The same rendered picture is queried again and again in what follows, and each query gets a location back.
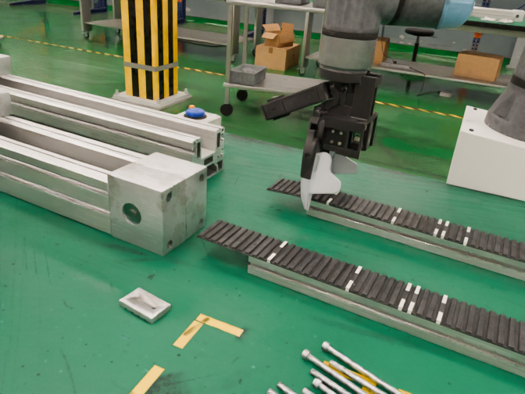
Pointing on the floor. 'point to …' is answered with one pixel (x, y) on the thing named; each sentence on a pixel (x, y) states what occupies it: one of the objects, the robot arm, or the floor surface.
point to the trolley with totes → (256, 79)
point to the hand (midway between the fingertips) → (313, 192)
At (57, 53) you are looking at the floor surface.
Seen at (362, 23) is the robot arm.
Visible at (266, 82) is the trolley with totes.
